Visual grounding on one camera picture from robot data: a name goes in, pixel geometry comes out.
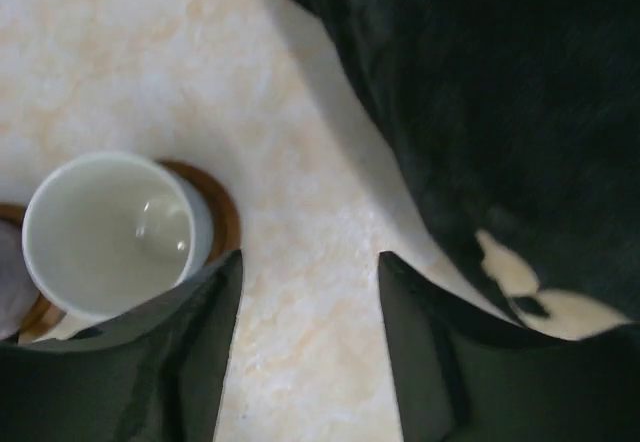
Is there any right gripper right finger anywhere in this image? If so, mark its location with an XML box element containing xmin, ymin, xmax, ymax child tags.
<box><xmin>378</xmin><ymin>251</ymin><xmax>639</xmax><ymax>442</ymax></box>

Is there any wooden coaster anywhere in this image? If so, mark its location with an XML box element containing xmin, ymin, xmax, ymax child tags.
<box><xmin>0</xmin><ymin>203</ymin><xmax>26</xmax><ymax>227</ymax></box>
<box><xmin>17</xmin><ymin>159</ymin><xmax>243</xmax><ymax>347</ymax></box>

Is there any black floral blanket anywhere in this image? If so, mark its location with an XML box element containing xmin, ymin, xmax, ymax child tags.
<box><xmin>293</xmin><ymin>0</ymin><xmax>639</xmax><ymax>339</ymax></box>

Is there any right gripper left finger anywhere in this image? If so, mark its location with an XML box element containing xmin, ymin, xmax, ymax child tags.
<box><xmin>1</xmin><ymin>250</ymin><xmax>243</xmax><ymax>441</ymax></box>

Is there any white and blue cup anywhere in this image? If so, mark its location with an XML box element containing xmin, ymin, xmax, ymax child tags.
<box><xmin>21</xmin><ymin>150</ymin><xmax>215</xmax><ymax>324</ymax></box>

